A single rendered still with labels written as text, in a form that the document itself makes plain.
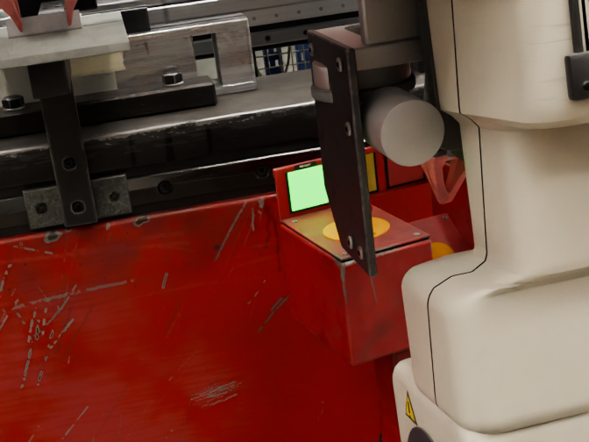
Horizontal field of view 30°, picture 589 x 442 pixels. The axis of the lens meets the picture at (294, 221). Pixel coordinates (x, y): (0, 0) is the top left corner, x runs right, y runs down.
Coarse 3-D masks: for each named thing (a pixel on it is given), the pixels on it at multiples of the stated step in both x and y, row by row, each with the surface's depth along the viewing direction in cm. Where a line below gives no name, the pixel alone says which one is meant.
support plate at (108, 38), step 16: (96, 16) 138; (112, 16) 136; (0, 32) 134; (64, 32) 127; (80, 32) 126; (96, 32) 124; (112, 32) 123; (0, 48) 121; (16, 48) 120; (32, 48) 118; (48, 48) 117; (64, 48) 116; (80, 48) 115; (96, 48) 115; (112, 48) 115; (128, 48) 116; (0, 64) 114; (16, 64) 114; (32, 64) 114
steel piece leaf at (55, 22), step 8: (32, 16) 128; (40, 16) 128; (48, 16) 128; (56, 16) 128; (64, 16) 128; (80, 16) 138; (8, 24) 127; (24, 24) 128; (32, 24) 128; (40, 24) 128; (48, 24) 128; (56, 24) 128; (64, 24) 128; (72, 24) 129; (80, 24) 129; (8, 32) 128; (16, 32) 128; (24, 32) 128; (32, 32) 128; (40, 32) 128; (48, 32) 128
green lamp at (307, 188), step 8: (312, 168) 123; (320, 168) 123; (288, 176) 122; (296, 176) 122; (304, 176) 123; (312, 176) 123; (320, 176) 123; (296, 184) 122; (304, 184) 123; (312, 184) 123; (320, 184) 124; (296, 192) 123; (304, 192) 123; (312, 192) 123; (320, 192) 124; (296, 200) 123; (304, 200) 123; (312, 200) 124; (320, 200) 124; (328, 200) 124; (296, 208) 123; (304, 208) 124
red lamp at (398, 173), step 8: (392, 160) 127; (392, 168) 127; (400, 168) 127; (408, 168) 128; (416, 168) 128; (392, 176) 127; (400, 176) 127; (408, 176) 128; (416, 176) 128; (392, 184) 127
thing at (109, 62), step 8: (96, 56) 140; (104, 56) 140; (112, 56) 140; (120, 56) 140; (72, 64) 139; (80, 64) 140; (88, 64) 140; (96, 64) 140; (104, 64) 140; (112, 64) 140; (120, 64) 141; (72, 72) 140; (80, 72) 140; (88, 72) 140; (96, 72) 140; (104, 72) 140
